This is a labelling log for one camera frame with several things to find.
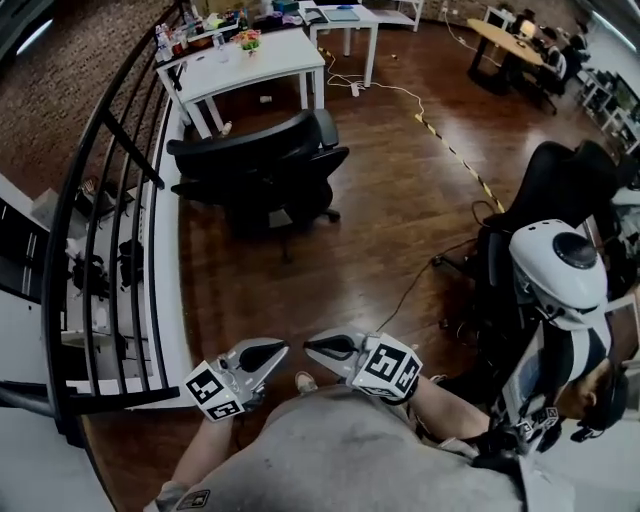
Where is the black double door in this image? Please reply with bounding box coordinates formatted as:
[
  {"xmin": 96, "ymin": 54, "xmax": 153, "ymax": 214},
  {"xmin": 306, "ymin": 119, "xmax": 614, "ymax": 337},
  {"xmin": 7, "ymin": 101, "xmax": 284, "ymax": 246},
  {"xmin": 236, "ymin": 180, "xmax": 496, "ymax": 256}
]
[{"xmin": 0, "ymin": 197, "xmax": 51, "ymax": 304}]

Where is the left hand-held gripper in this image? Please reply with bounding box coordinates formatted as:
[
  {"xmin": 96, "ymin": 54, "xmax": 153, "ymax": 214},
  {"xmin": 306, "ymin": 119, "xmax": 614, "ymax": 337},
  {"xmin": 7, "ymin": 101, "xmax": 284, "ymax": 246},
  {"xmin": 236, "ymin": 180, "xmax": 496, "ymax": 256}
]
[{"xmin": 184, "ymin": 338, "xmax": 290, "ymax": 422}]

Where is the black floor cable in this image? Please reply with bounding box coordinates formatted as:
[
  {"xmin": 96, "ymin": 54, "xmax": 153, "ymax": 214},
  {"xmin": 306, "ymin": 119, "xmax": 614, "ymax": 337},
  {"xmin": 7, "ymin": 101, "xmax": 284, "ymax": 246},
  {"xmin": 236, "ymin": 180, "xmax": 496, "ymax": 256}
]
[{"xmin": 377, "ymin": 199, "xmax": 501, "ymax": 334}]

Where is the black high-back chair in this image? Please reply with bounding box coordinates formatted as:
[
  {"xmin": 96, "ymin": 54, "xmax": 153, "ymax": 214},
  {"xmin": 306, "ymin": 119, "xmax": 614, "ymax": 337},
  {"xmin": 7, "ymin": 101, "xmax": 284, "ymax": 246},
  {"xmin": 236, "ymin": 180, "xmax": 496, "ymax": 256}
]
[{"xmin": 429, "ymin": 139, "xmax": 626, "ymax": 401}]

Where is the white side table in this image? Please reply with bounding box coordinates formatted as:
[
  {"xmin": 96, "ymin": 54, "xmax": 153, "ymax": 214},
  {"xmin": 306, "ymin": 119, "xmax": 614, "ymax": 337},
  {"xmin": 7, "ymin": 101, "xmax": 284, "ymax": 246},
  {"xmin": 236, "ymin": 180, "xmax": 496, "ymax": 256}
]
[{"xmin": 482, "ymin": 5, "xmax": 516, "ymax": 32}]

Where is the black mesh office chair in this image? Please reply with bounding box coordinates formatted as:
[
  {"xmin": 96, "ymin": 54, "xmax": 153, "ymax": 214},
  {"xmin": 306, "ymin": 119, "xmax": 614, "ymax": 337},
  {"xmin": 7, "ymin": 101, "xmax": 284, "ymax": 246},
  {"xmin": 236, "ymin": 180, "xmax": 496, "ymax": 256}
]
[{"xmin": 166, "ymin": 108, "xmax": 351, "ymax": 264}]

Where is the black metal railing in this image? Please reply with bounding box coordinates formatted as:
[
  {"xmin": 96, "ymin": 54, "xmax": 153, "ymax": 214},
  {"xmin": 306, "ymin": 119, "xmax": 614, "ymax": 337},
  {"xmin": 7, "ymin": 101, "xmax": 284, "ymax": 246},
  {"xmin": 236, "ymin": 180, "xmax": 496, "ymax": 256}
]
[{"xmin": 0, "ymin": 0, "xmax": 184, "ymax": 449}]

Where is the white power cable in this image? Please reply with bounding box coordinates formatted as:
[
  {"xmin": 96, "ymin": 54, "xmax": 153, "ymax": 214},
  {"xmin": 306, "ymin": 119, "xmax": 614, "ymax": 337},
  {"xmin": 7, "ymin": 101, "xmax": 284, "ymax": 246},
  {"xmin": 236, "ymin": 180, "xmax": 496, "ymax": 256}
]
[{"xmin": 319, "ymin": 44, "xmax": 426, "ymax": 119}]

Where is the person's beige shoe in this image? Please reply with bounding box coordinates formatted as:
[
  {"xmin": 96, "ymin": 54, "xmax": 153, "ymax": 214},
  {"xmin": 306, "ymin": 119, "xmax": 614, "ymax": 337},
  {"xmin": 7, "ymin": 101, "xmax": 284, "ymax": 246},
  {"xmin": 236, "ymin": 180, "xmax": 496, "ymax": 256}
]
[{"xmin": 294, "ymin": 370, "xmax": 319, "ymax": 397}]

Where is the dark-topped table with white legs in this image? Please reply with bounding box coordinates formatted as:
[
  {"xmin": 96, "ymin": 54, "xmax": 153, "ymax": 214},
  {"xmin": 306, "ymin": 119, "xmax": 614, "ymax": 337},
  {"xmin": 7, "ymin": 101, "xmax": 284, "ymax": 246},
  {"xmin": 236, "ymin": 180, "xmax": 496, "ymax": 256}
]
[{"xmin": 152, "ymin": 12, "xmax": 309, "ymax": 66}]

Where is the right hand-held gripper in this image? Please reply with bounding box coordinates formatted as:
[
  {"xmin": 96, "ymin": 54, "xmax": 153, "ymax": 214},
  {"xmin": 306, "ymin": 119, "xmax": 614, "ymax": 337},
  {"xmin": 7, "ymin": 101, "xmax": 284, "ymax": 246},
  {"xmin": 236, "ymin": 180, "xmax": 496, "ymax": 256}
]
[{"xmin": 303, "ymin": 327, "xmax": 424, "ymax": 404}]

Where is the white wall cable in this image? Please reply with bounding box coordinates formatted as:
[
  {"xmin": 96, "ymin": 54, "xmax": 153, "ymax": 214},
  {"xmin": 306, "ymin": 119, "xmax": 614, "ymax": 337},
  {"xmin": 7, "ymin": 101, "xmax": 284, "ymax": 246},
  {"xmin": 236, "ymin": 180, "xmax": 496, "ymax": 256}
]
[{"xmin": 442, "ymin": 4, "xmax": 484, "ymax": 51}]

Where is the white rectangular desk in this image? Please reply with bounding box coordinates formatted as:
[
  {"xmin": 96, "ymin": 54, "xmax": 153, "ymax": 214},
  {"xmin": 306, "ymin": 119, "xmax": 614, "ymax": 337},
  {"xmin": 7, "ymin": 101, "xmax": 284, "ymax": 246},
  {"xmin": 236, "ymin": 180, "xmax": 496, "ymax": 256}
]
[{"xmin": 299, "ymin": 0, "xmax": 381, "ymax": 89}]

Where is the green cutting mat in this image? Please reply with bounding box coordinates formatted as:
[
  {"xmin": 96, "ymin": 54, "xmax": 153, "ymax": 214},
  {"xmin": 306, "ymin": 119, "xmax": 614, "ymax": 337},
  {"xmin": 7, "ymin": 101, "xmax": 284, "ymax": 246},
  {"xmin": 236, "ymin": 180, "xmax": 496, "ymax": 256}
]
[{"xmin": 319, "ymin": 5, "xmax": 361, "ymax": 24}]

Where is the white square desk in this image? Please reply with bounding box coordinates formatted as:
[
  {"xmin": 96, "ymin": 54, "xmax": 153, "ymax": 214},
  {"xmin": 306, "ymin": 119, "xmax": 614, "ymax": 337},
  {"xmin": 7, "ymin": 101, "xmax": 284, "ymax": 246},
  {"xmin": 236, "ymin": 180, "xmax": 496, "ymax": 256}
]
[{"xmin": 155, "ymin": 27, "xmax": 327, "ymax": 141}]

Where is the round wooden table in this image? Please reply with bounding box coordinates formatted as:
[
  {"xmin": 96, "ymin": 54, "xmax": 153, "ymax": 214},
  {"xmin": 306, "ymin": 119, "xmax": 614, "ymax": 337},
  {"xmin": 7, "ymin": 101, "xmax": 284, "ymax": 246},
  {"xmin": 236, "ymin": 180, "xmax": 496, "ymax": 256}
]
[{"xmin": 466, "ymin": 18, "xmax": 545, "ymax": 96}]

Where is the person's right forearm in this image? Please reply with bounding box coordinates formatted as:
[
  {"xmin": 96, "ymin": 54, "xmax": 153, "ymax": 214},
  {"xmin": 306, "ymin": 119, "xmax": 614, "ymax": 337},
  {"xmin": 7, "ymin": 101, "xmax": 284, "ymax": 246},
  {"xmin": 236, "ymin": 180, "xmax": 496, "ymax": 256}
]
[{"xmin": 407, "ymin": 374, "xmax": 494, "ymax": 444}]

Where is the person's grey shirt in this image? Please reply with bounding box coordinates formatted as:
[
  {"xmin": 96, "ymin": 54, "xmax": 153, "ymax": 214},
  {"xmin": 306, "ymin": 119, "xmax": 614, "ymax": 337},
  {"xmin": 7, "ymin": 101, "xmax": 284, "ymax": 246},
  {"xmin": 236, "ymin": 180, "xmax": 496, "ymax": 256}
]
[{"xmin": 144, "ymin": 384, "xmax": 576, "ymax": 512}]

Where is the white wall box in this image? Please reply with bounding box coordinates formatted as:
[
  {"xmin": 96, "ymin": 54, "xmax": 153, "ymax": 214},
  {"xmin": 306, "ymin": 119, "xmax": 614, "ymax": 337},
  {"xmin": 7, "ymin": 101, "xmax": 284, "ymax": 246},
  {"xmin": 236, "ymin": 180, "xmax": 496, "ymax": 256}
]
[{"xmin": 32, "ymin": 187, "xmax": 66, "ymax": 226}]

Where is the yellow black floor tape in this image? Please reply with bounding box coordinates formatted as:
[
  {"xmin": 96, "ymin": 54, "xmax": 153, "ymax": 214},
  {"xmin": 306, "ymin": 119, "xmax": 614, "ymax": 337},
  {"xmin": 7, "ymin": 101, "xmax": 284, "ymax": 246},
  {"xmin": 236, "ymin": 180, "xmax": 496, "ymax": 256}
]
[{"xmin": 413, "ymin": 112, "xmax": 506, "ymax": 214}]

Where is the ceiling strip light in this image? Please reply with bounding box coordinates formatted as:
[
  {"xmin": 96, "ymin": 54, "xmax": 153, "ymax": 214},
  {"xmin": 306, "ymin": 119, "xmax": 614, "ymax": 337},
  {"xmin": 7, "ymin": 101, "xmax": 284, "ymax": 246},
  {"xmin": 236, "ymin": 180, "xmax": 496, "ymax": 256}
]
[{"xmin": 14, "ymin": 18, "xmax": 55, "ymax": 56}]

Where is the flower pot with colourful flowers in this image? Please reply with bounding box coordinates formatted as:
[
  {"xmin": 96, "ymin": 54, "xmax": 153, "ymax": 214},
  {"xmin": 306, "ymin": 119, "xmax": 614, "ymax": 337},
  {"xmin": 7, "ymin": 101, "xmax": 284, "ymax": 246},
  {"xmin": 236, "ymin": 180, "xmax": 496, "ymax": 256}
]
[{"xmin": 230, "ymin": 28, "xmax": 263, "ymax": 55}]

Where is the person's left forearm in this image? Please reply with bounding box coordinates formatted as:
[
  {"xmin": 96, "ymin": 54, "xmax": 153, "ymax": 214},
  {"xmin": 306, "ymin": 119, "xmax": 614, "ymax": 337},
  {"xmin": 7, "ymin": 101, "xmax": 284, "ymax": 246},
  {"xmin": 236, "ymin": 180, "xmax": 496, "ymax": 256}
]
[{"xmin": 172, "ymin": 417, "xmax": 241, "ymax": 491}]

